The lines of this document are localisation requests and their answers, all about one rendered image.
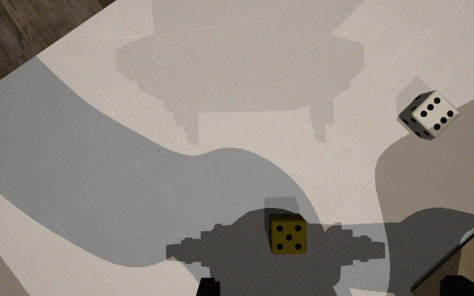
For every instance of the yellow die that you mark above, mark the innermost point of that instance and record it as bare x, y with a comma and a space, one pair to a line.
287, 234

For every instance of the white die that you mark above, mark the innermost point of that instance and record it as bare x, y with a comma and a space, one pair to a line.
429, 114

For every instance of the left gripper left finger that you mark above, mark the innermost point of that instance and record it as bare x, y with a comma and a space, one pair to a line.
209, 287

